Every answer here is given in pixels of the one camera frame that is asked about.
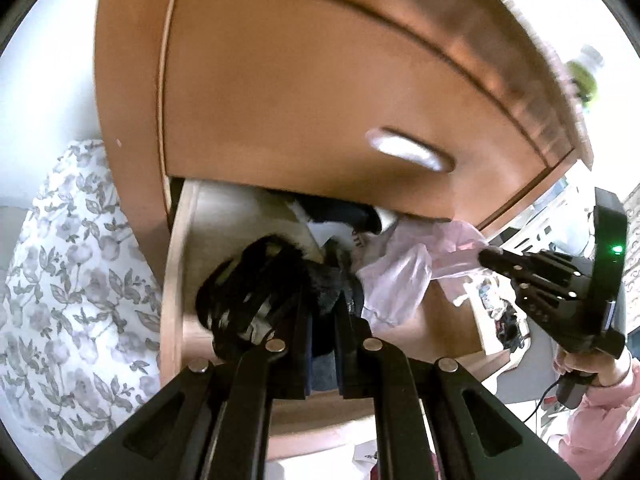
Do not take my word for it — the person's right hand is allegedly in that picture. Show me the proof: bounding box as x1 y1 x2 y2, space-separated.
553 348 632 388

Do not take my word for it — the colourful clutter pile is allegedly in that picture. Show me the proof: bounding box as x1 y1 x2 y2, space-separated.
477 270 530 356

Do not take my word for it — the wooden drawer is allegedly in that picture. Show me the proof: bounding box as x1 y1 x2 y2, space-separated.
160 180 511 460
163 0 572 225

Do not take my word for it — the black striped garment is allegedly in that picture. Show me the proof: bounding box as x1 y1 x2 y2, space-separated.
195 234 364 362

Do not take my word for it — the black cable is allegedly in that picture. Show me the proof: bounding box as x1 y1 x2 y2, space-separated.
522 378 564 424

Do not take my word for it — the grey floral bedsheet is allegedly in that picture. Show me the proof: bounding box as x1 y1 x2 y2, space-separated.
1 140 162 454

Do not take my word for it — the wooden nightstand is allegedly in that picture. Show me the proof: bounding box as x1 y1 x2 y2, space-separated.
93 0 597 286

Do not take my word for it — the dark navy sock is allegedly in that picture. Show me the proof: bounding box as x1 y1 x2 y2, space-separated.
295 194 383 234

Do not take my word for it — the pink sleeve forearm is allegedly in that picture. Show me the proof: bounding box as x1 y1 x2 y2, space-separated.
558 358 639 479

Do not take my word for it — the green white bottle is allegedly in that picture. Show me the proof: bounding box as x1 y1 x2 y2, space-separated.
565 46 603 107

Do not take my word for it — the pink white cloth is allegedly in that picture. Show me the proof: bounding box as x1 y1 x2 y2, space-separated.
352 216 488 330

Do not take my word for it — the white printed sock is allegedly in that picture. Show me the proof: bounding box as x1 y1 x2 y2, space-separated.
288 202 399 269

